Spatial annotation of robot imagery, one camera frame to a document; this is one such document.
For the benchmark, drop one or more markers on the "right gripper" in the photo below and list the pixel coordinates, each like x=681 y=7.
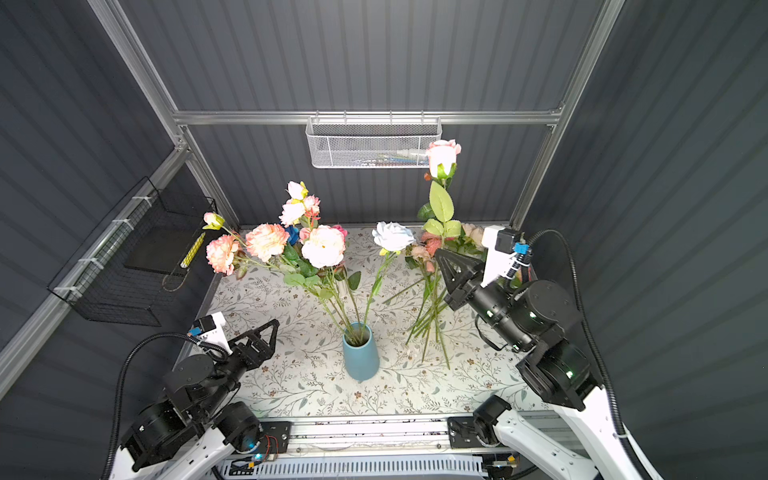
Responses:
x=465 y=279

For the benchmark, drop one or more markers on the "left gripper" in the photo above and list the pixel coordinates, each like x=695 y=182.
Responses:
x=263 y=350

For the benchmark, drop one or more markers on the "white rose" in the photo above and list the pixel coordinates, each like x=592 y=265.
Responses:
x=392 y=238

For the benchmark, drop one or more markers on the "pink spray rose stem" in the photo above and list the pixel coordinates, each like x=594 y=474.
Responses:
x=265 y=246

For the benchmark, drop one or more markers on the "blue ceramic vase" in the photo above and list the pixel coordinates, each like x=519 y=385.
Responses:
x=361 y=356

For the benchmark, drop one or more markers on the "blue rose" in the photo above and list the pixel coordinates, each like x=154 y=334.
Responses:
x=293 y=234

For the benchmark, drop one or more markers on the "pink peony stem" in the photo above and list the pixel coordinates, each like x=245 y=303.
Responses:
x=328 y=279

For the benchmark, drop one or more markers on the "pink multi-bloom rose stem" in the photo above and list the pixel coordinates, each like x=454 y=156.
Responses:
x=301 y=209

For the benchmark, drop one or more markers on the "single pink rose stem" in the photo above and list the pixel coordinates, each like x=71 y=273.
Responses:
x=440 y=222

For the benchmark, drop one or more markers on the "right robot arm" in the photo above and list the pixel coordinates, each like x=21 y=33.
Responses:
x=534 y=321

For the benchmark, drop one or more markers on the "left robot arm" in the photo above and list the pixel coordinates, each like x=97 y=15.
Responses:
x=197 y=388

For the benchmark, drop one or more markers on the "pile of artificial flowers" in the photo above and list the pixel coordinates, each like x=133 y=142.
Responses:
x=424 y=325

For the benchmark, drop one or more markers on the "floral table mat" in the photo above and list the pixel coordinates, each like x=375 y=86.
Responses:
x=307 y=375

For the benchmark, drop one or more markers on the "yellow marker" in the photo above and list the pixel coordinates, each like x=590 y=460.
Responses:
x=192 y=252

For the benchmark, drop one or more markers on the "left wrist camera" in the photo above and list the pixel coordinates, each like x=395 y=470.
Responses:
x=210 y=329

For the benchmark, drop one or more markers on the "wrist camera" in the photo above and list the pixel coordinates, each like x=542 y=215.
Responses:
x=507 y=253
x=210 y=329

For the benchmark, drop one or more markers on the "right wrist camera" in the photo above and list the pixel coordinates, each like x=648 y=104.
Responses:
x=507 y=253

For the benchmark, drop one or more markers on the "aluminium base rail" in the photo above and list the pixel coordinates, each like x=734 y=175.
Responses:
x=372 y=435

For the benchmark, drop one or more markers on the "black wire basket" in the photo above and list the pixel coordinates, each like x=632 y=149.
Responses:
x=130 y=274

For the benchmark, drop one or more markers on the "white wire basket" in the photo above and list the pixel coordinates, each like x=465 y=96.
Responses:
x=386 y=144

